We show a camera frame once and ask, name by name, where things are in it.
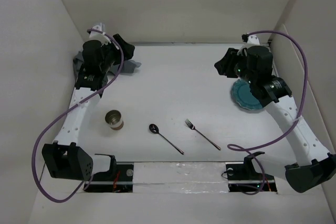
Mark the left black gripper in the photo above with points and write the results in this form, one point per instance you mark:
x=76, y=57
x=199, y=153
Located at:
x=126, y=49

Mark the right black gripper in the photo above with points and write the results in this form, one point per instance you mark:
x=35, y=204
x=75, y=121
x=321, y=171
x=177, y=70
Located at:
x=224, y=66

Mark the grey striped cloth placemat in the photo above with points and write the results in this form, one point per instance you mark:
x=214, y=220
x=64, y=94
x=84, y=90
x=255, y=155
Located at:
x=129, y=66

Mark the teal ceramic plate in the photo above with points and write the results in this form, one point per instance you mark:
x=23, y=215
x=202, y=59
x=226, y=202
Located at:
x=242, y=95

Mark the dark metal fork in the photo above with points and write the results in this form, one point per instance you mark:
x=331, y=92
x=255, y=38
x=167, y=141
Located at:
x=192, y=127

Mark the steel cup with white sleeve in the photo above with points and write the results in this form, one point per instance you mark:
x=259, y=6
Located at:
x=114, y=120

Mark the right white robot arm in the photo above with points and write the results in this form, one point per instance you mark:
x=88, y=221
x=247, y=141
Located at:
x=314, y=164

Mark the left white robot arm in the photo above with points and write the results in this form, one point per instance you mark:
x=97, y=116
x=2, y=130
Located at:
x=64, y=157

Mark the dark metal spoon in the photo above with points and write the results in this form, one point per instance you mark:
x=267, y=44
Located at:
x=155, y=130

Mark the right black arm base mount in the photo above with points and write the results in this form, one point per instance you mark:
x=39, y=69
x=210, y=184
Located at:
x=240, y=181

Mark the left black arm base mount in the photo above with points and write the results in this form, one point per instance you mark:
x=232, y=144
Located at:
x=118, y=179

